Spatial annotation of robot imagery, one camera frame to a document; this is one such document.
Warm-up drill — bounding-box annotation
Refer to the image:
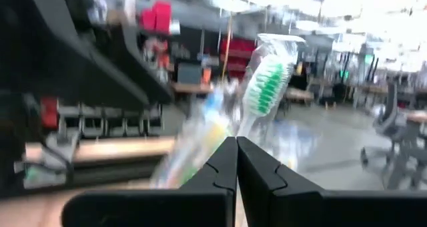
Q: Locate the orange hanging cord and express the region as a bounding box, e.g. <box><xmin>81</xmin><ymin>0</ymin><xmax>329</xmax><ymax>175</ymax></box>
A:
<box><xmin>221</xmin><ymin>15</ymin><xmax>234</xmax><ymax>83</ymax></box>

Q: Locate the black table rail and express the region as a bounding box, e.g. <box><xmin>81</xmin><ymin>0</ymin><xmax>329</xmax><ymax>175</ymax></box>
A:
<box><xmin>71</xmin><ymin>155</ymin><xmax>167</xmax><ymax>186</ymax></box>

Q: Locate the red storage bin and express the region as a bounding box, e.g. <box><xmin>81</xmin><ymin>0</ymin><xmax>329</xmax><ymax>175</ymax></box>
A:
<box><xmin>139</xmin><ymin>1</ymin><xmax>173</xmax><ymax>35</ymax></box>

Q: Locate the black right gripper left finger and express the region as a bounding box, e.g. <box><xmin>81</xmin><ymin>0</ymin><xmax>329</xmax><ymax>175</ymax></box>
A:
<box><xmin>61</xmin><ymin>136</ymin><xmax>239</xmax><ymax>227</ymax></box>

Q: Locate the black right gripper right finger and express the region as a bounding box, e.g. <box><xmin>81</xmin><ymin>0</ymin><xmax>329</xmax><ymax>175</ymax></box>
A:
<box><xmin>236</xmin><ymin>136</ymin><xmax>427</xmax><ymax>227</ymax></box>

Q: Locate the green toothbrush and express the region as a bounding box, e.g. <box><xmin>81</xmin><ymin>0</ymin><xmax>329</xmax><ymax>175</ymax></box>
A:
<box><xmin>236</xmin><ymin>32</ymin><xmax>307</xmax><ymax>138</ymax></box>

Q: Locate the red tool cabinet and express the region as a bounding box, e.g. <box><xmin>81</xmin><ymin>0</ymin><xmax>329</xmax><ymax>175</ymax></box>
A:
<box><xmin>219</xmin><ymin>37</ymin><xmax>257</xmax><ymax>80</ymax></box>

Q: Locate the yellow toothbrush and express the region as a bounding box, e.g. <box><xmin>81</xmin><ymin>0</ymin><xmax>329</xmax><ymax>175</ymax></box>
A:
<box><xmin>173</xmin><ymin>118</ymin><xmax>232</xmax><ymax>188</ymax></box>

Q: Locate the clear cup of toothbrushes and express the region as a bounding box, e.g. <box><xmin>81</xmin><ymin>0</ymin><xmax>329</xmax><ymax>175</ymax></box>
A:
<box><xmin>179</xmin><ymin>163</ymin><xmax>201</xmax><ymax>188</ymax></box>

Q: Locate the black monitor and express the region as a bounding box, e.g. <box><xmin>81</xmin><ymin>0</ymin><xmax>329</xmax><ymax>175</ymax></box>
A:
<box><xmin>176</xmin><ymin>62</ymin><xmax>203</xmax><ymax>85</ymax></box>

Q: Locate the grey office chair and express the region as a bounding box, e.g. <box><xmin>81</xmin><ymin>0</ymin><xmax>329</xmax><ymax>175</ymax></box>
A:
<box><xmin>360</xmin><ymin>81</ymin><xmax>427</xmax><ymax>191</ymax></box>

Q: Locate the blue toothbrush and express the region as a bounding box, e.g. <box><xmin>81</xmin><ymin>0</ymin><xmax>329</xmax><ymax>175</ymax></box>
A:
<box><xmin>199</xmin><ymin>86</ymin><xmax>228</xmax><ymax>121</ymax></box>

